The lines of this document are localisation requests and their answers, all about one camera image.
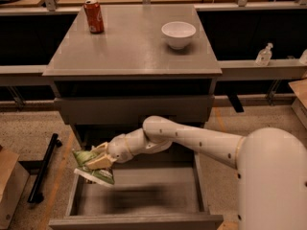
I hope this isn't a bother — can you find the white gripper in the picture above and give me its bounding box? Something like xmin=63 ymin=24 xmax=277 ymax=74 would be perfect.
xmin=85 ymin=134 xmax=133 ymax=170

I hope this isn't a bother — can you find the green jalapeno chip bag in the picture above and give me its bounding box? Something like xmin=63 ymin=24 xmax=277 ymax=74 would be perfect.
xmin=73 ymin=150 xmax=115 ymax=187

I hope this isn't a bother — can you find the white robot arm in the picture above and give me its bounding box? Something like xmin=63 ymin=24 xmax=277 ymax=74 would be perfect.
xmin=85 ymin=116 xmax=307 ymax=230

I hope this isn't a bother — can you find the open grey middle drawer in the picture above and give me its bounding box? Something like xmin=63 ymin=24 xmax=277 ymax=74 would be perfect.
xmin=48 ymin=122 xmax=224 ymax=230

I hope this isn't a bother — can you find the grey drawer cabinet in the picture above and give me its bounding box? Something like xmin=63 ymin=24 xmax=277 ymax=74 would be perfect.
xmin=44 ymin=5 xmax=222 ymax=149

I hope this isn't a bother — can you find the closed grey top drawer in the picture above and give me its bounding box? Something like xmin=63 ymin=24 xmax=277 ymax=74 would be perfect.
xmin=55 ymin=95 xmax=214 ymax=125

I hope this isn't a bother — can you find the black metal bar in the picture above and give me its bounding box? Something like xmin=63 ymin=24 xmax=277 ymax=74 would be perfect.
xmin=27 ymin=133 xmax=62 ymax=204

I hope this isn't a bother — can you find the cardboard box on left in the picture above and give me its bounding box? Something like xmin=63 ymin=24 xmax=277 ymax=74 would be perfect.
xmin=0 ymin=148 xmax=29 ymax=230

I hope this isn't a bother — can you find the cardboard box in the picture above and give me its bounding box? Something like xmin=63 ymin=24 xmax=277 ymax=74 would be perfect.
xmin=289 ymin=79 xmax=307 ymax=128
xmin=0 ymin=148 xmax=29 ymax=230

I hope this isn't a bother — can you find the red soda can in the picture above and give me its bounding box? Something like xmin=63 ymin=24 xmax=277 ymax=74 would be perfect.
xmin=83 ymin=0 xmax=105 ymax=34

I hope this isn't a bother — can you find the white ceramic bowl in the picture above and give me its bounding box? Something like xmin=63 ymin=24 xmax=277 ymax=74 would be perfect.
xmin=161 ymin=21 xmax=196 ymax=50

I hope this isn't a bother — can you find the clear sanitizer pump bottle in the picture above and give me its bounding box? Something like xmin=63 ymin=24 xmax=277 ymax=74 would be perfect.
xmin=255 ymin=42 xmax=273 ymax=66

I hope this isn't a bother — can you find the cardboard box on right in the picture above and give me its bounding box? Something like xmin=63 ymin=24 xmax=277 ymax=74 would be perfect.
xmin=289 ymin=79 xmax=307 ymax=128

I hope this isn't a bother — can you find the grey metal railing frame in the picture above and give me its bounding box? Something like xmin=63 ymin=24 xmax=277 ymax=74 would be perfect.
xmin=0 ymin=0 xmax=307 ymax=113

